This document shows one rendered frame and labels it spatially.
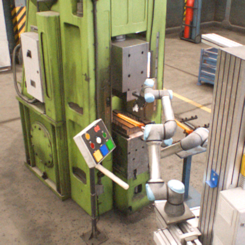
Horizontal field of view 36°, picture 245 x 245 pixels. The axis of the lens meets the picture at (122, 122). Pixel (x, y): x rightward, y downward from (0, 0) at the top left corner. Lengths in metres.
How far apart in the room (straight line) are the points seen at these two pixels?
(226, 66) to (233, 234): 0.96
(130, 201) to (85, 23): 1.83
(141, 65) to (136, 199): 1.41
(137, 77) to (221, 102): 1.29
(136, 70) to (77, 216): 1.65
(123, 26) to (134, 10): 0.17
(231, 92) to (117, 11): 1.46
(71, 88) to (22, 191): 1.47
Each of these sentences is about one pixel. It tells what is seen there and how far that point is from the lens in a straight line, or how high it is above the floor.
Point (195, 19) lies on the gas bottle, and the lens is 10.54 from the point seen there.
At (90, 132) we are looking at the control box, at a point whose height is 1.17.
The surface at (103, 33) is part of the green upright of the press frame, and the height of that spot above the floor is 1.87.
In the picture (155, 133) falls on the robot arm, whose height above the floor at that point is 1.34.
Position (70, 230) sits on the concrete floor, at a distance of 3.86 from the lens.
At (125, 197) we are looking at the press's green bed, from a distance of 3.85.
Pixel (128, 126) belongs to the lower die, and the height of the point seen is 0.99.
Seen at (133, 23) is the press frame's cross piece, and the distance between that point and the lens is 3.38.
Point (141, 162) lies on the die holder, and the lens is 3.71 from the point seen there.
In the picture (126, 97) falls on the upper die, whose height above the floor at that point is 1.30.
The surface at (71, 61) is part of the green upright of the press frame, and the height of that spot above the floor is 1.57.
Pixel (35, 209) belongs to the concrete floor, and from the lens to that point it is 4.17.
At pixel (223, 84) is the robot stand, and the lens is 2.19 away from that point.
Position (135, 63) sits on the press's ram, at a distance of 3.29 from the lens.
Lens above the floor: 2.58
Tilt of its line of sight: 26 degrees down
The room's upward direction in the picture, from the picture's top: straight up
